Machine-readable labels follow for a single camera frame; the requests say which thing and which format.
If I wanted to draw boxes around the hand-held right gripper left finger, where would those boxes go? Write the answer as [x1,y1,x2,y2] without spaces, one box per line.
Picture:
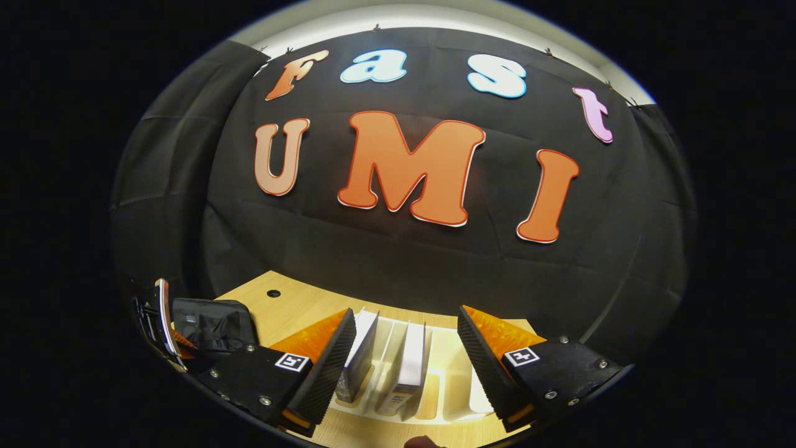
[198,302,358,437]

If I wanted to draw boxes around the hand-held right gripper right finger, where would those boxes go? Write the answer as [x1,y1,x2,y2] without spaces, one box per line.
[457,305,636,434]

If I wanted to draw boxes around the blue cover book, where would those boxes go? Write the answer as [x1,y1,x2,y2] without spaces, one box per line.
[335,309,380,404]

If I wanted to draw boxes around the white bookshelf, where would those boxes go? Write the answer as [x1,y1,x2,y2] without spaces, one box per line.
[328,309,498,426]

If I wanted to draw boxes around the black schoolbag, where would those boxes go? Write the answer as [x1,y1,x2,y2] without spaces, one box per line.
[169,297,261,362]

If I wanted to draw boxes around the black spine book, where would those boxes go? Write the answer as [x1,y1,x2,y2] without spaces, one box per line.
[375,322,427,421]

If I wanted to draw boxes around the black backdrop cloth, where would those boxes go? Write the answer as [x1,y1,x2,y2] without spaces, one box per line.
[111,26,697,368]

